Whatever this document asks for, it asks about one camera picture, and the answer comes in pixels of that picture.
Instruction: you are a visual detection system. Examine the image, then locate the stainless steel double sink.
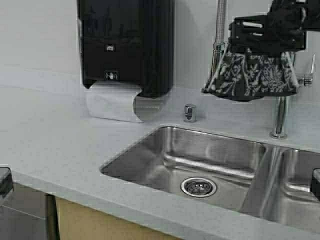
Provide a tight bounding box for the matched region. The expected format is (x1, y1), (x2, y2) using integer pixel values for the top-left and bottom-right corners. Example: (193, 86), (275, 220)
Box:
(100, 126), (320, 233)

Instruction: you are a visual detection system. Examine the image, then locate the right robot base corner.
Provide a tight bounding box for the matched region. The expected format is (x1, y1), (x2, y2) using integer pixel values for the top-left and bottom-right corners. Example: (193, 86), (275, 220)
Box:
(310, 168), (320, 200)

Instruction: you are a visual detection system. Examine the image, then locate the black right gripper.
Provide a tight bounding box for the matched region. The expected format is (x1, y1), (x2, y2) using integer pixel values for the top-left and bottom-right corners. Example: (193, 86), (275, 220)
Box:
(228, 0), (307, 53)

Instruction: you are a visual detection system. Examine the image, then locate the white paper towel sheet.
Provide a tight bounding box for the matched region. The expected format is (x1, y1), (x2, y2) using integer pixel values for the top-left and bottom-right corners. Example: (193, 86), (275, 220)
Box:
(85, 81), (142, 123)

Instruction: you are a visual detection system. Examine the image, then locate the chrome kitchen faucet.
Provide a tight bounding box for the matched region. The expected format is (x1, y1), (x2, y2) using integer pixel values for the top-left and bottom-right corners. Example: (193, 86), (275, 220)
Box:
(225, 0), (320, 139)

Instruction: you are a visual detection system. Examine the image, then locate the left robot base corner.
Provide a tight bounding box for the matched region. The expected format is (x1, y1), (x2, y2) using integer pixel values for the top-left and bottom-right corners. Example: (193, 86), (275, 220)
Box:
(0, 167), (14, 198)

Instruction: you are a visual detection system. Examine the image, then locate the black white patterned cloth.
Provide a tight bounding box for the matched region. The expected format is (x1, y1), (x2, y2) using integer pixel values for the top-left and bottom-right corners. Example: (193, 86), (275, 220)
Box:
(202, 45), (300, 102)

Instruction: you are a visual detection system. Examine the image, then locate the black paper towel dispenser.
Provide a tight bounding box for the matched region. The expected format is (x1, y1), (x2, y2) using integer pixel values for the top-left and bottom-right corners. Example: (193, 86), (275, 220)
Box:
(76, 0), (175, 98)

